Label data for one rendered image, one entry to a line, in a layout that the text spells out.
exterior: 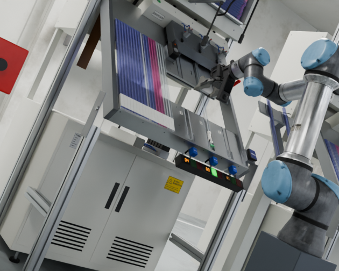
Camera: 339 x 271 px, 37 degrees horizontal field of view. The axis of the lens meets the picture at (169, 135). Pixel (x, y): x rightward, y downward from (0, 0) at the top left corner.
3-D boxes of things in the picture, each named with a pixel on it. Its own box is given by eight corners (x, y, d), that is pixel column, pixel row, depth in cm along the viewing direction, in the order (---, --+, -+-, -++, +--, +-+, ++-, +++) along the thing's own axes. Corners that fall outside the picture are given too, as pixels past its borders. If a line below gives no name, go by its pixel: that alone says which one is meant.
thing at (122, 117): (235, 177, 213) (248, 169, 210) (107, 120, 177) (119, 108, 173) (235, 175, 214) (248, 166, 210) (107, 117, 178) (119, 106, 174)
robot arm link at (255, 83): (274, 95, 193) (274, 72, 199) (252, 83, 189) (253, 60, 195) (260, 104, 199) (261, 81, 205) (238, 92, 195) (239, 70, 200)
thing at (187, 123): (240, 171, 213) (245, 168, 211) (112, 113, 176) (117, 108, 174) (232, 136, 225) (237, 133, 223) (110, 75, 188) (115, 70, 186)
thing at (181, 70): (221, 109, 237) (228, 104, 235) (105, 47, 201) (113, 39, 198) (210, 62, 258) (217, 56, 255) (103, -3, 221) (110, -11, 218)
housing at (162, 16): (210, 69, 256) (230, 51, 248) (133, 23, 229) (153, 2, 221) (207, 58, 261) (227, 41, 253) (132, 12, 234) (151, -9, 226)
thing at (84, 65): (86, 70, 232) (117, 1, 233) (76, 65, 229) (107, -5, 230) (85, 70, 233) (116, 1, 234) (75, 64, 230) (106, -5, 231)
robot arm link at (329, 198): (337, 230, 157) (354, 190, 158) (306, 216, 152) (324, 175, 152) (312, 219, 168) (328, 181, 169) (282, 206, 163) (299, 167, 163)
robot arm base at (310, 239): (331, 262, 158) (344, 233, 158) (301, 250, 150) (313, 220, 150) (297, 243, 170) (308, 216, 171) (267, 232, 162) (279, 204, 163)
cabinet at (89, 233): (144, 295, 236) (197, 173, 237) (3, 264, 197) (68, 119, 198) (90, 242, 290) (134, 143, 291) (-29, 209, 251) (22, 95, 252)
